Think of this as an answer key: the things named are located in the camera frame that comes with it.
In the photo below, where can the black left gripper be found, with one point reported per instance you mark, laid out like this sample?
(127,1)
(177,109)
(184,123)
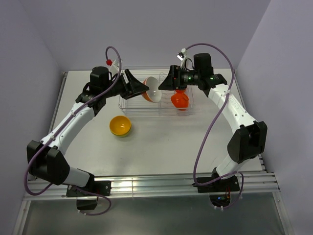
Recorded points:
(133,87)

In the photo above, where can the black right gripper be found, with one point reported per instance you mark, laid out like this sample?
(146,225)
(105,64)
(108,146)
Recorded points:
(169,83)

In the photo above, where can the white bowl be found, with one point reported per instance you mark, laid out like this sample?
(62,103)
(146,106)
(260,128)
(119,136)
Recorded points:
(153,95)

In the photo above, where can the orange bowl carried to rack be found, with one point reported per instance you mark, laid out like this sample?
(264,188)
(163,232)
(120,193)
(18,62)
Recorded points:
(180,101)

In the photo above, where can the orange bowl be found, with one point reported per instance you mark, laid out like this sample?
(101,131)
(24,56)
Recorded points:
(180,91)

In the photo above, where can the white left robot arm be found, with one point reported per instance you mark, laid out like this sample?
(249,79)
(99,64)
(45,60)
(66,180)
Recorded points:
(46,158)

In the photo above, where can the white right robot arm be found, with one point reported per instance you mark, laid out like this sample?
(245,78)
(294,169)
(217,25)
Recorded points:
(249,135)

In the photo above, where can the green bowl under yellow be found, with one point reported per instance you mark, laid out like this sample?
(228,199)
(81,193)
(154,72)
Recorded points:
(120,130)

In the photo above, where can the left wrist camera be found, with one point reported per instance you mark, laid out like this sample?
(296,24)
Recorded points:
(113,66)

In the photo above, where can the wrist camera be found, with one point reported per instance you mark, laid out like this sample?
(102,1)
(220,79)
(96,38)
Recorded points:
(113,66)
(182,56)

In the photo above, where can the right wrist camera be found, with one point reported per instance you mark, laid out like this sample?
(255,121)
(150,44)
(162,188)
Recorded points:
(182,56)

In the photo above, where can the aluminium table edge rail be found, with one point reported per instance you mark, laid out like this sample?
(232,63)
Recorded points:
(155,186)

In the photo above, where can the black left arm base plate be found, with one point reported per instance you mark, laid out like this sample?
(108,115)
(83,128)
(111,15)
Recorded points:
(97,187)

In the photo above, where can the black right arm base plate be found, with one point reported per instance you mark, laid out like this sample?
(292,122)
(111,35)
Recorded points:
(224,185)

